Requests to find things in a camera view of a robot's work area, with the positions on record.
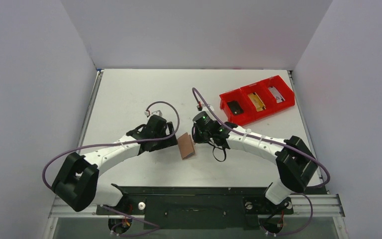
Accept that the red three-compartment bin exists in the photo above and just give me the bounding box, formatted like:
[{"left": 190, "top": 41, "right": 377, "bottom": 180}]
[{"left": 219, "top": 75, "right": 295, "bottom": 126}]

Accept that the brown leather card holder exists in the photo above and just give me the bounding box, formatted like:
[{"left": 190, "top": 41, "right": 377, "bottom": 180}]
[{"left": 177, "top": 132, "right": 195, "bottom": 160}]

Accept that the yellow card in bin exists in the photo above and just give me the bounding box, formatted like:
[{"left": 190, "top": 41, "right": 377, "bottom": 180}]
[{"left": 247, "top": 92, "right": 266, "bottom": 112}]

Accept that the aluminium frame rail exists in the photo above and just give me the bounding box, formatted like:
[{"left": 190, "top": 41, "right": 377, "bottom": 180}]
[{"left": 49, "top": 194, "right": 345, "bottom": 218}]

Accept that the white card in bin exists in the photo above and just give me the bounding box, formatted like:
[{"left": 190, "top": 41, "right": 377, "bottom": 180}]
[{"left": 268, "top": 87, "right": 285, "bottom": 104}]

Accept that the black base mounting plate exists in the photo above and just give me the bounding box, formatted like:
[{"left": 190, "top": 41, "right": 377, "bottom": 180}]
[{"left": 113, "top": 186, "right": 294, "bottom": 230}]

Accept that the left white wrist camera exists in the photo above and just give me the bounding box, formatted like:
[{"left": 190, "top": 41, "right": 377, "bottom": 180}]
[{"left": 144, "top": 110, "right": 163, "bottom": 117}]

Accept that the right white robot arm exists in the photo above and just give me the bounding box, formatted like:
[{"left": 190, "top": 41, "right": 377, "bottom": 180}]
[{"left": 192, "top": 111, "right": 318, "bottom": 213}]

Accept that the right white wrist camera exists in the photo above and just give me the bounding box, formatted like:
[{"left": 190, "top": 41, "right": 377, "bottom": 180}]
[{"left": 196, "top": 102, "right": 214, "bottom": 112}]

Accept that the black card in bin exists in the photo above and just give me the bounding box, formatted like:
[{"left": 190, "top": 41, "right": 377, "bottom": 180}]
[{"left": 227, "top": 101, "right": 244, "bottom": 116}]

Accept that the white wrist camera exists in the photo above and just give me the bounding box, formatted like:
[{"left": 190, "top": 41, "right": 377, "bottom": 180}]
[
  {"left": 196, "top": 102, "right": 214, "bottom": 112},
  {"left": 144, "top": 110, "right": 163, "bottom": 117}
]

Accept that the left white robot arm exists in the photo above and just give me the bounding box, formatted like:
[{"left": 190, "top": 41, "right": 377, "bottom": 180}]
[{"left": 50, "top": 115, "right": 178, "bottom": 214}]

